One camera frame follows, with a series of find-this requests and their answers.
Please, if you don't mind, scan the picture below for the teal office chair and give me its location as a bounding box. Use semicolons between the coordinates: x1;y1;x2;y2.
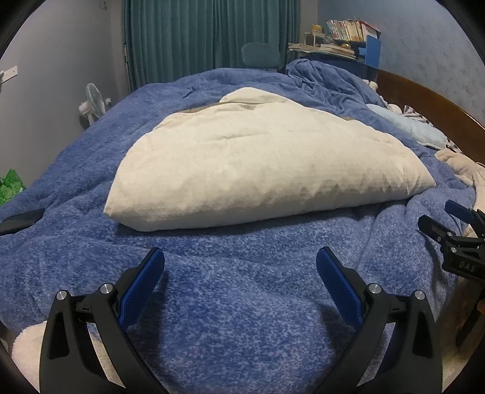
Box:
241;42;280;70

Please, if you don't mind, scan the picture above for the blue fleece blanket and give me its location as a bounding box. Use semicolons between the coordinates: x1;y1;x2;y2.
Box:
1;60;476;393

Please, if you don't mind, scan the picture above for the striped plush toy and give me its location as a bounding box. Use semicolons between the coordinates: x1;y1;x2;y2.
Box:
361;78;461;153

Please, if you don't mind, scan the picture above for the green patterned bag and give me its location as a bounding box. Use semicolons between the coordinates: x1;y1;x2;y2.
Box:
0;169;25;205

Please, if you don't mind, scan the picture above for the light blue pillow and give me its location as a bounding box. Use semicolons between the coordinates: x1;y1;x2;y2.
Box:
366;103;450;149

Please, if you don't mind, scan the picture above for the person's right hand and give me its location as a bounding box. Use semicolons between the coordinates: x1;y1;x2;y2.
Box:
455;278;481;333

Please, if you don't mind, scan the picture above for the white fluffy cloth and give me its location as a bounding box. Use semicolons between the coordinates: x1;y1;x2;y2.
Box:
12;320;123;391

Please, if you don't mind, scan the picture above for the blue shelf bookend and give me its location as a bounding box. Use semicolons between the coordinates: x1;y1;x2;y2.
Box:
357;35;381;69

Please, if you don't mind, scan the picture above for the stack of books and papers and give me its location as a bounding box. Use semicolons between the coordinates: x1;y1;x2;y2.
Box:
288;20;381;61

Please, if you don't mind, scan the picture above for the brown wooden headboard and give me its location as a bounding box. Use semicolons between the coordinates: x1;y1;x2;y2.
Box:
376;70;485;163

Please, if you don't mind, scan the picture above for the white wall switch plate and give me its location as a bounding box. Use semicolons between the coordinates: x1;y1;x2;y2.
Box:
0;66;18;85

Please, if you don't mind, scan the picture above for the white standing fan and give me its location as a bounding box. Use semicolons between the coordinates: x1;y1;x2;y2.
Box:
78;83;112;125

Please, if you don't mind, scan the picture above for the teal curtain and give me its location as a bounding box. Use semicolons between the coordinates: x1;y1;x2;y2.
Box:
122;0;301;90

